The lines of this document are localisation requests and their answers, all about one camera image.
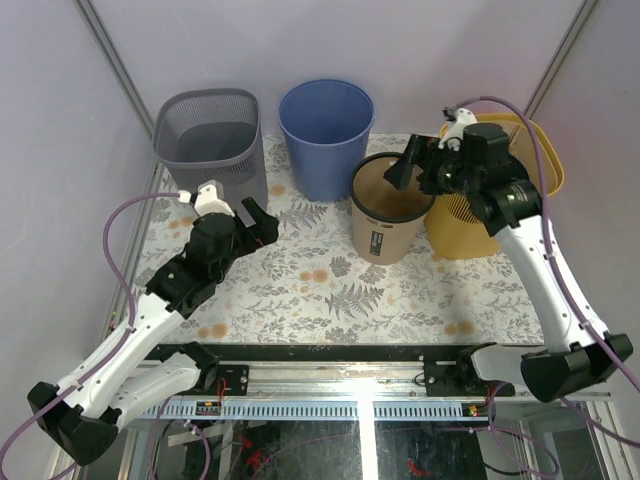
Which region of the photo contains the grey mesh waste basket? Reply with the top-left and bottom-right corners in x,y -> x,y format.
152,88 -> 268,222

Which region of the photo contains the beige bin with black rim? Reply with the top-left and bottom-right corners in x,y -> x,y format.
350,152 -> 435,265

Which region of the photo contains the yellow mesh waste basket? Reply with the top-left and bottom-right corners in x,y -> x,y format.
423,112 -> 566,261

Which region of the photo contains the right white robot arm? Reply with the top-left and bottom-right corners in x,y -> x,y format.
384,123 -> 634,403

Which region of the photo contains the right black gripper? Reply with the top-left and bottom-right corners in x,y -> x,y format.
382,134 -> 479,198

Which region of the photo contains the aluminium mounting rail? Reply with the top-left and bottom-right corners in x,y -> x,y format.
74,357 -> 614,421

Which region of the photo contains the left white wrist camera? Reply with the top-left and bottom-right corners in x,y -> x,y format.
178,180 -> 235,217

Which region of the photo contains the blue plastic bucket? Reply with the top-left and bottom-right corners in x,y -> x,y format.
278,79 -> 375,202

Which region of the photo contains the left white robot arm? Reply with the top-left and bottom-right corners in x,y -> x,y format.
27,198 -> 279,466

